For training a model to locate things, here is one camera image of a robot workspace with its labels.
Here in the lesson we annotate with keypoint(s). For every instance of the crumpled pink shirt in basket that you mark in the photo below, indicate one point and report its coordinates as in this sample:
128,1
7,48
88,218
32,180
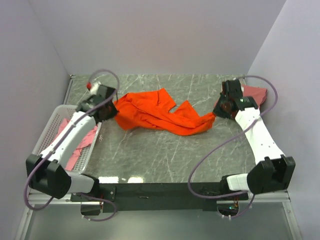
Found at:
80,137

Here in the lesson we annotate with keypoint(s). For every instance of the folded pink t shirt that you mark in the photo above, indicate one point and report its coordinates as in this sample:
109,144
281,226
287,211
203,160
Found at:
259,94

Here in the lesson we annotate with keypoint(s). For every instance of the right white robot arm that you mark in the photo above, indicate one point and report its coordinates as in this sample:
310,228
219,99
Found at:
273,170

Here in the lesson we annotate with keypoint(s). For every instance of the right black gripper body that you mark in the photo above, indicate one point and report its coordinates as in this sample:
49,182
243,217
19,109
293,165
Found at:
220,108

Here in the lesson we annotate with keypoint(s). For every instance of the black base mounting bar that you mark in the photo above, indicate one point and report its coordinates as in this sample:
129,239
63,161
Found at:
137,197

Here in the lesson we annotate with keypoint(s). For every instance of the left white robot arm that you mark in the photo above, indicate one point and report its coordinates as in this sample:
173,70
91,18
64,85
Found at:
47,171

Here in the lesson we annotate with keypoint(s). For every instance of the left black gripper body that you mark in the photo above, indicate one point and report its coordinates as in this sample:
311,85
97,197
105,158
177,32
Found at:
112,110

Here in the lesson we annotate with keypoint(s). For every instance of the white plastic laundry basket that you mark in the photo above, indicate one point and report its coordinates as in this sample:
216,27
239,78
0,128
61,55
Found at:
60,121

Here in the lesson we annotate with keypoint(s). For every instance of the orange polo shirt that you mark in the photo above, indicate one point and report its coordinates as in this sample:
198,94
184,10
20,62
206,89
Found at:
152,110

